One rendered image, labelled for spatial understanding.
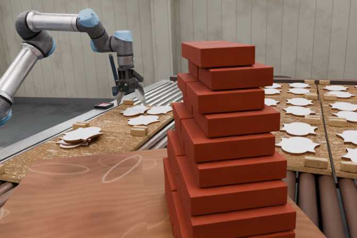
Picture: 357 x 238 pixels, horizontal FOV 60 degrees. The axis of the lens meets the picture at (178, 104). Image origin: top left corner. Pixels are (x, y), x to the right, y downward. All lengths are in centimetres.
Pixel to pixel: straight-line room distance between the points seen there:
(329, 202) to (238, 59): 54
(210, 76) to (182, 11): 464
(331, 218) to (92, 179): 52
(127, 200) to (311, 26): 452
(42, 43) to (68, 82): 430
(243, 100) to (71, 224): 34
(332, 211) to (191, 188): 50
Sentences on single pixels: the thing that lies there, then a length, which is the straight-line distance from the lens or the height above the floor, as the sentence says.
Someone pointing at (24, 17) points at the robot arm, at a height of 140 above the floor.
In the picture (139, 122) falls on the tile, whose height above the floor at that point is 94.
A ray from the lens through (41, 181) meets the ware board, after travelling 70.
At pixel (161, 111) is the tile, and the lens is 145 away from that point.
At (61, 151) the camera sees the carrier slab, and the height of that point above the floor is 94.
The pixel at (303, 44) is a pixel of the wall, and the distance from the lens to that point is 491.
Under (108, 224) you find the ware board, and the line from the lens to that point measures 53.
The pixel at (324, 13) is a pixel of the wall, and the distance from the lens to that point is 494.
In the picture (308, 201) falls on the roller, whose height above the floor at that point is 92.
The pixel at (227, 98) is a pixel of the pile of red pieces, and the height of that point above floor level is 125.
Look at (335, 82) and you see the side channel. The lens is 222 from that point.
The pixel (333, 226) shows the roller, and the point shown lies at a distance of 76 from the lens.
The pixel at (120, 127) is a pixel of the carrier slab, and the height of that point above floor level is 94.
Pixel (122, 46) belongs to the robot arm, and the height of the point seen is 126.
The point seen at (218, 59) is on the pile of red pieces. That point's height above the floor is 130.
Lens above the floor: 134
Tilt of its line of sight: 15 degrees down
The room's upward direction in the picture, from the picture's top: 2 degrees counter-clockwise
